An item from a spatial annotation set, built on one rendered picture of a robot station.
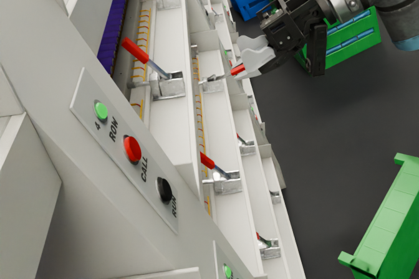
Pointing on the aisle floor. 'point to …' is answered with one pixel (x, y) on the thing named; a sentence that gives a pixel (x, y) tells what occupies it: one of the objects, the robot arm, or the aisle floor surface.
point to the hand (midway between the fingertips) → (240, 73)
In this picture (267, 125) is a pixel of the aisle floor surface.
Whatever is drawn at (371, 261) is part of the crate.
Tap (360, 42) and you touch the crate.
